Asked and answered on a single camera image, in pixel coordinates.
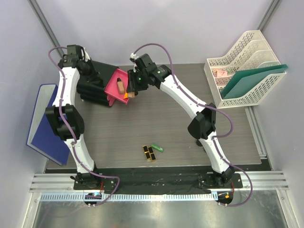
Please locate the beige spray bottle black cap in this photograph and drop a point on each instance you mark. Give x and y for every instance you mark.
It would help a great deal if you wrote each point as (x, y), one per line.
(131, 95)

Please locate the slotted cable duct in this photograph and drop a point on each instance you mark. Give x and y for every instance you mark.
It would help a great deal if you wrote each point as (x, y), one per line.
(92, 197)

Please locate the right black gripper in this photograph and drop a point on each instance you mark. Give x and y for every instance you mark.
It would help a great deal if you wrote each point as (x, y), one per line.
(132, 86)

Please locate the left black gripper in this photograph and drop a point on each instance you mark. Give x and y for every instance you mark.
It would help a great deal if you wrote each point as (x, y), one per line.
(94, 73)

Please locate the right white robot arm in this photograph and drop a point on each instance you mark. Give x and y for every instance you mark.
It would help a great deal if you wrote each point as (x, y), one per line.
(203, 118)

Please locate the pink closed drawer front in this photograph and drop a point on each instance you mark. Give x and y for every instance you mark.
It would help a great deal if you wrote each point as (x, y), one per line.
(111, 100)

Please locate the black gold lipstick middle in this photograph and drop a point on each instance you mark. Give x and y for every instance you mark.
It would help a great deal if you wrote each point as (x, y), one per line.
(151, 153)

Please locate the white mesh file rack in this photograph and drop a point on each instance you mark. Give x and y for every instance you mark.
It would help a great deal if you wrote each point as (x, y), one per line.
(249, 52)

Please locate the blue binder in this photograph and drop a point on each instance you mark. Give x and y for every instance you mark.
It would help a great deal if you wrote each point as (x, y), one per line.
(40, 136)

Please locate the green lipstick tube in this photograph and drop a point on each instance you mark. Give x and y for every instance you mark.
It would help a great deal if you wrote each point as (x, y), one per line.
(157, 147)

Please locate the black drawer organizer cabinet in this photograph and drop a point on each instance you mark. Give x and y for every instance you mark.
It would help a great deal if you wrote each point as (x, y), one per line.
(92, 83)

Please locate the beige foundation bottle black cap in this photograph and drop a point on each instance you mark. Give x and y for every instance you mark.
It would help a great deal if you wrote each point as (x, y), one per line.
(120, 86)

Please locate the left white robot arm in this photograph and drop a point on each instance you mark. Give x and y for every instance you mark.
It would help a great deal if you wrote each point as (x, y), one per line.
(63, 117)

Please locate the pink paper note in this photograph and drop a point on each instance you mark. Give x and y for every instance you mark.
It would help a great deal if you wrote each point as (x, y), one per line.
(221, 73)

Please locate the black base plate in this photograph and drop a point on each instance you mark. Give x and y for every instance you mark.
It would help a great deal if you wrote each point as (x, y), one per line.
(168, 180)

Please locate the green folder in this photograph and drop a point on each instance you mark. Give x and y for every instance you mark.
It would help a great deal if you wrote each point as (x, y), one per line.
(243, 81)

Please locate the aluminium rail frame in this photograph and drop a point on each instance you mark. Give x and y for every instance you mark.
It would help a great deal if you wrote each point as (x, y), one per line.
(257, 180)

